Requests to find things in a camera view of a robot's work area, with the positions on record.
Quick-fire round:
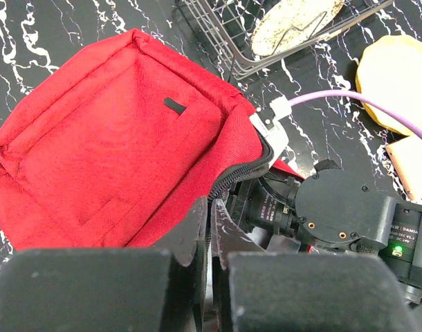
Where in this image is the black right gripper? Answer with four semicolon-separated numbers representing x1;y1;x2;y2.
217;172;301;252

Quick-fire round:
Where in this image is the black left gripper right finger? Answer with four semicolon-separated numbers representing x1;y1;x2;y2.
210;199;422;331

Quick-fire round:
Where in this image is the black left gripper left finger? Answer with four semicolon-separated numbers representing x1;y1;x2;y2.
0;197;208;331

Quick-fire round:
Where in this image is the red student backpack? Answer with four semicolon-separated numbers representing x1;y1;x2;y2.
0;29;293;250

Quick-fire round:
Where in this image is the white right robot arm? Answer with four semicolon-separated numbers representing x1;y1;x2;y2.
210;159;422;304

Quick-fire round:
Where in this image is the speckled cream plate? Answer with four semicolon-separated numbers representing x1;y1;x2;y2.
250;0;345;57

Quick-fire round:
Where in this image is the yellow polka dot plate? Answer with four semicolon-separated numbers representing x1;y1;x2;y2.
356;35;422;129

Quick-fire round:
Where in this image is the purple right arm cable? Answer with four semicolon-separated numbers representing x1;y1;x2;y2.
288;89;422;149

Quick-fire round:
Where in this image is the grey wire dish rack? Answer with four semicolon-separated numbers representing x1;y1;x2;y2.
175;1;391;81

